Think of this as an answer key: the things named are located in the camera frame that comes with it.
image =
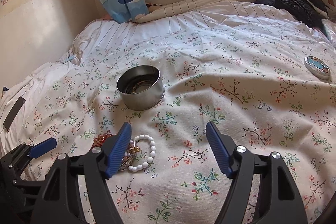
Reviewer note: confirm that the floral white duvet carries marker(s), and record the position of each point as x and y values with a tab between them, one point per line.
247	78

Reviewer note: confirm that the round decorated tin lid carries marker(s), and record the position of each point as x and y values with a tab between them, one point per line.
317	67

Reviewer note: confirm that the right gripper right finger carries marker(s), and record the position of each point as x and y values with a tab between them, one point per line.
278	199

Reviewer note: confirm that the gold bangle set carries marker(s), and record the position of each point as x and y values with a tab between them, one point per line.
129	156

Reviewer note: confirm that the round silver metal tin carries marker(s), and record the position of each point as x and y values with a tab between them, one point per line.
141	87

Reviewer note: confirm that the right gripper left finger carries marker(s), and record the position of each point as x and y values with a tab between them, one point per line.
59	198

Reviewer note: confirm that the striped white pillow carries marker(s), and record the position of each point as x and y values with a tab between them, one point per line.
107	33

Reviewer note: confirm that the black jacket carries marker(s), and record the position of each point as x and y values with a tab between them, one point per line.
305	11

